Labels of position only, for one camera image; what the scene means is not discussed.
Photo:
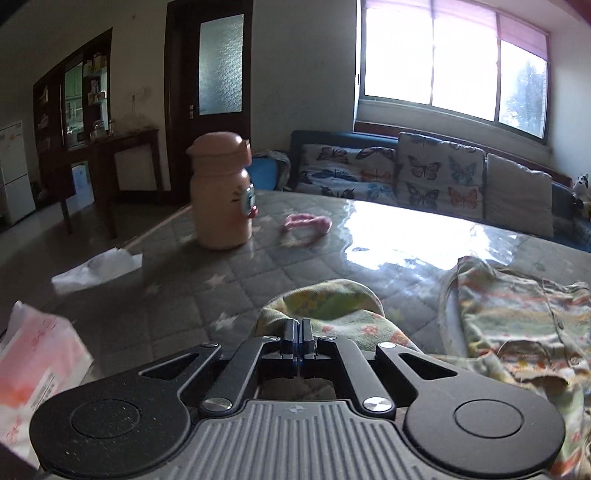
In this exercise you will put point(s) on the pink thermos bottle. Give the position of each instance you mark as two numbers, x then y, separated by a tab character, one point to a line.
221	207

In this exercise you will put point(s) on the square butterfly print cushion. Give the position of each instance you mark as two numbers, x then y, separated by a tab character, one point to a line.
434	180

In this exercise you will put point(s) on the pink hair band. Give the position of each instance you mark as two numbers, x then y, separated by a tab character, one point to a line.
318	224

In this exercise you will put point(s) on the white refrigerator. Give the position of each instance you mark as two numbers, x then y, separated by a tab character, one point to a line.
16	184

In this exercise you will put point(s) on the grey quilted star tablecloth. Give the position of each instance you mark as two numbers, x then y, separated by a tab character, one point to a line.
194	286

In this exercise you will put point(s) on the long butterfly print cushion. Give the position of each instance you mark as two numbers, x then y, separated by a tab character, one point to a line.
341	170

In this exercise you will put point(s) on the pink roller blind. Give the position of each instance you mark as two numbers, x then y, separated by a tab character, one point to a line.
521	37

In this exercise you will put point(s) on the dark wooden side table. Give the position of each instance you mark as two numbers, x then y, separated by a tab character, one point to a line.
134	138

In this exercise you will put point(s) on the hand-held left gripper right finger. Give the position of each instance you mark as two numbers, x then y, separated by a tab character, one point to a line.
305	344

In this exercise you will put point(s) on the beige cushion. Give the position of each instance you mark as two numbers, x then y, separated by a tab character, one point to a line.
517	198

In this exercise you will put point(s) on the blue sofa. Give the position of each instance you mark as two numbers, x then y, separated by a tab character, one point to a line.
351	138

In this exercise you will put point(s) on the grey blue clothes pile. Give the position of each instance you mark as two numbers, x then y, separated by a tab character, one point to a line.
265	173

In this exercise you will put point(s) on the floral green children's garment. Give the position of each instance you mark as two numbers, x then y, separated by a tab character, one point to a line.
508	314

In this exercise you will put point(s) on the window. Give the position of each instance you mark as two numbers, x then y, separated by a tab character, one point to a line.
461	69

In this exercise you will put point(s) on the dark wooden glass door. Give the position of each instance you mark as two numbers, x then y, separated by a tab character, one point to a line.
180	92

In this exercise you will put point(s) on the pink plastic tissue packet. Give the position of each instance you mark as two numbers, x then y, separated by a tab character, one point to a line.
41	369

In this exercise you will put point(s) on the white blue carton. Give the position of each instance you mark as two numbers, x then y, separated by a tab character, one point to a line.
82	182

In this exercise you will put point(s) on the black and white plush dog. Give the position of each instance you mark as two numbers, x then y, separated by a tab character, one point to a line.
582	187

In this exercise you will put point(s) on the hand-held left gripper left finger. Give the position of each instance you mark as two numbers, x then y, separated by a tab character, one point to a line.
292	344

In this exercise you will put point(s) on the dark wooden shelf cabinet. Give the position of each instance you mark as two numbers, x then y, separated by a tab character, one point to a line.
55	115

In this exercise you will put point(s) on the white tissue paper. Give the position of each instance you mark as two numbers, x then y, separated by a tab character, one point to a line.
97	270

